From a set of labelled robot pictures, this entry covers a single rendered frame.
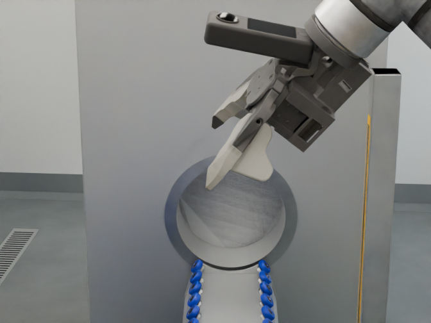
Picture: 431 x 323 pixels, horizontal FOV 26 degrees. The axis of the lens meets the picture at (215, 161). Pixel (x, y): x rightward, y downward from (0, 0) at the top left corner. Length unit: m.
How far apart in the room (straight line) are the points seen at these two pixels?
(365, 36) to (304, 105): 0.10
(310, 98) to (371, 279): 1.21
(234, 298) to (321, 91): 1.76
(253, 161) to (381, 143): 1.08
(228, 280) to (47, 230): 3.00
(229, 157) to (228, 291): 1.79
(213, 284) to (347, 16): 1.91
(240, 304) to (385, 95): 0.91
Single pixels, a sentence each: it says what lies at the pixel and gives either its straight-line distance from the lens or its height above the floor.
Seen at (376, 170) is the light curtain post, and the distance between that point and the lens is 2.07.
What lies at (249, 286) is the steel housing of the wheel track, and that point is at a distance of 2.79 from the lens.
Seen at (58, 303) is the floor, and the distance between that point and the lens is 4.82.
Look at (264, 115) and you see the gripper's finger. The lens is 0.97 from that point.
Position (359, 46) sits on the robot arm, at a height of 1.95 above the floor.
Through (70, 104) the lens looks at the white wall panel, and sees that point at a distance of 6.08.
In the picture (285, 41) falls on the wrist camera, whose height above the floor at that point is 1.95.
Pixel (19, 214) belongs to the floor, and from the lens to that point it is 6.01.
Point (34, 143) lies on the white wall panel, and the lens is 6.22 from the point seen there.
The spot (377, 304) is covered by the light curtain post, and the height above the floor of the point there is 1.16.
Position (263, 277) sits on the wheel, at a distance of 2.74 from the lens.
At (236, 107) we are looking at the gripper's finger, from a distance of 1.08.
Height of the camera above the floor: 2.14
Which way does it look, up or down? 18 degrees down
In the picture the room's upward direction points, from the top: straight up
